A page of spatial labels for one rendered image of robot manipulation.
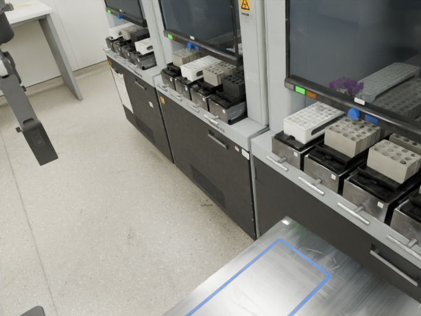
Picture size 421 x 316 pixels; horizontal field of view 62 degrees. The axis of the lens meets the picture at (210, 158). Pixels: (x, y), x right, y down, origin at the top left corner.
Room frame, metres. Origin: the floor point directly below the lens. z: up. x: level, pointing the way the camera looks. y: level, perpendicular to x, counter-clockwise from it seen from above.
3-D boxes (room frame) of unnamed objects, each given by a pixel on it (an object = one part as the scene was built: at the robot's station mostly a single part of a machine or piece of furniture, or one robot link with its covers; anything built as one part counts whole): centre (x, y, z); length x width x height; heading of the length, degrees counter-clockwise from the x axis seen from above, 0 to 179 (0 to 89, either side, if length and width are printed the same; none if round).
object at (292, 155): (1.08, -0.53, 0.78); 0.73 x 0.14 x 0.09; 118
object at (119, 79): (2.47, 0.58, 0.43); 0.27 x 0.02 x 0.36; 28
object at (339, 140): (0.83, -0.40, 0.85); 0.12 x 0.02 x 0.06; 28
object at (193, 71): (1.64, -0.08, 0.83); 0.30 x 0.10 x 0.06; 118
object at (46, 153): (0.47, 0.25, 1.22); 0.03 x 0.01 x 0.07; 118
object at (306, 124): (1.01, -0.41, 0.83); 0.30 x 0.10 x 0.06; 118
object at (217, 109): (1.43, -0.35, 0.78); 0.73 x 0.14 x 0.09; 118
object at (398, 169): (0.70, -0.47, 0.85); 0.12 x 0.02 x 0.06; 27
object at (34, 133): (0.45, 0.25, 1.25); 0.03 x 0.01 x 0.05; 28
